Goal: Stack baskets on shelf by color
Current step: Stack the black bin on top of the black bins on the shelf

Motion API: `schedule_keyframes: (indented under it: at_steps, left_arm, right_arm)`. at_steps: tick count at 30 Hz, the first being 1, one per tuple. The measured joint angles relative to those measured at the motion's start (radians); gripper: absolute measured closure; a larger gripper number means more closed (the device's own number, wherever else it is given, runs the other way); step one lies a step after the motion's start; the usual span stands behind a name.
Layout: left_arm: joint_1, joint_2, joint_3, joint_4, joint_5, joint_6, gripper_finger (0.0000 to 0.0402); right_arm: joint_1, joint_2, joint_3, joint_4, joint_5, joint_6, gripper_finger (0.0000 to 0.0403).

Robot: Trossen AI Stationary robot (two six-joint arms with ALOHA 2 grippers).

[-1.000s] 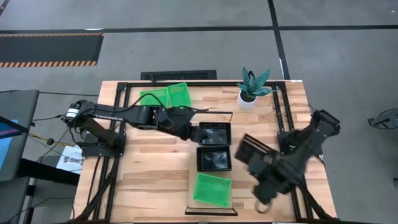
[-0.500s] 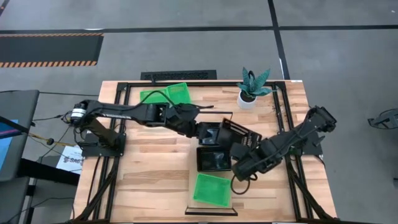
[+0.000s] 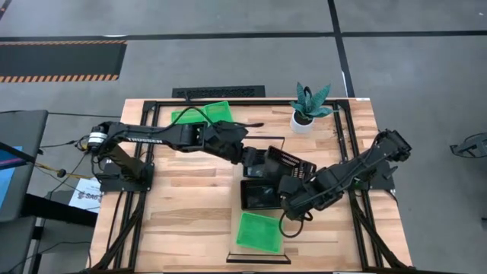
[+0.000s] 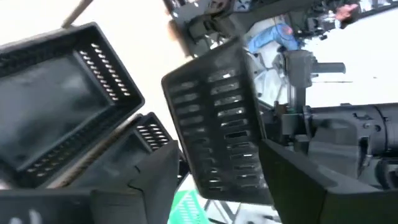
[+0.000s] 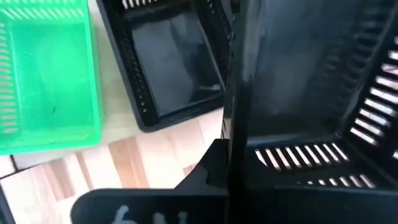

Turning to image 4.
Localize black plastic basket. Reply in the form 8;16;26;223
160;36;275;205
0;21;146;189
118;111;190;187

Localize person's hand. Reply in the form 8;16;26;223
335;3;359;21

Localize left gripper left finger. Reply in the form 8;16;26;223
0;139;182;224

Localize grey stand with handle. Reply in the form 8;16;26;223
283;49;346;110

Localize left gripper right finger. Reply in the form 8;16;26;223
259;139;398;224

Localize person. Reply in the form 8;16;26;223
245;21;301;55

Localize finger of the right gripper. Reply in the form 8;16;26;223
273;103;308;138
292;133;312;154

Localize green plastic basket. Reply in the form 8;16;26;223
167;189;212;224

